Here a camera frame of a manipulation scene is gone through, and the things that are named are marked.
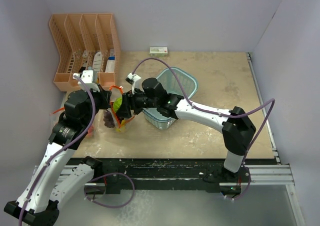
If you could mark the yellow banana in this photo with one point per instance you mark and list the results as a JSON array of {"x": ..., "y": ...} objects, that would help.
[{"x": 122, "y": 128}]

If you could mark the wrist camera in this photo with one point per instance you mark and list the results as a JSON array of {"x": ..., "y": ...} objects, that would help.
[
  {"x": 135, "y": 81},
  {"x": 88, "y": 79}
]

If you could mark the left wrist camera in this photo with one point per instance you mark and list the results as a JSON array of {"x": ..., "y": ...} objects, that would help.
[{"x": 88, "y": 79}]

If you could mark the pink desk organizer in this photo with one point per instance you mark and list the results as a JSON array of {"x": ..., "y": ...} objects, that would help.
[{"x": 78, "y": 36}]

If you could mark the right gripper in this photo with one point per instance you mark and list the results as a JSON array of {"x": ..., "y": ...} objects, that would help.
[{"x": 126, "y": 107}]

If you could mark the dark grape bunch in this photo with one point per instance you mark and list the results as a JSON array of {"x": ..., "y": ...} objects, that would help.
[{"x": 108, "y": 119}]

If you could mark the white blue box in organizer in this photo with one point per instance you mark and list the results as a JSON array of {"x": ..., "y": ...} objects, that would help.
[{"x": 110, "y": 65}]

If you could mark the light blue plastic basket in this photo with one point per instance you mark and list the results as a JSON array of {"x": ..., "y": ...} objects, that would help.
[{"x": 170, "y": 84}]

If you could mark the green white small box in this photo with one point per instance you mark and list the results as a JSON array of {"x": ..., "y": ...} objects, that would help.
[{"x": 156, "y": 51}]

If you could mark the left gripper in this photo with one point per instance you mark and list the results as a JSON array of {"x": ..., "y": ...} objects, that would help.
[{"x": 104, "y": 96}]

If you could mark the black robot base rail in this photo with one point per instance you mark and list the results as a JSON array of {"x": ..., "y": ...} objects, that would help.
[{"x": 116, "y": 174}]

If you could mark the green custard apple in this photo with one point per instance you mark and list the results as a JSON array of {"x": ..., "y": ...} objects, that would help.
[{"x": 117, "y": 104}]

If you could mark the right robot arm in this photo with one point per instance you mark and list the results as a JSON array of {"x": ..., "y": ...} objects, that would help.
[{"x": 235, "y": 126}]

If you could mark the white bottle in organizer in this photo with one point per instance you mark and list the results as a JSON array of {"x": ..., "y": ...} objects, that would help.
[{"x": 97, "y": 61}]

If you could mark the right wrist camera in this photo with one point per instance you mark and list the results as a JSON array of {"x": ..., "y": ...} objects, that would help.
[{"x": 135, "y": 81}]

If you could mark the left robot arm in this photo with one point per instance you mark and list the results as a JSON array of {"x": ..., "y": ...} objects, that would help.
[{"x": 43, "y": 198}]

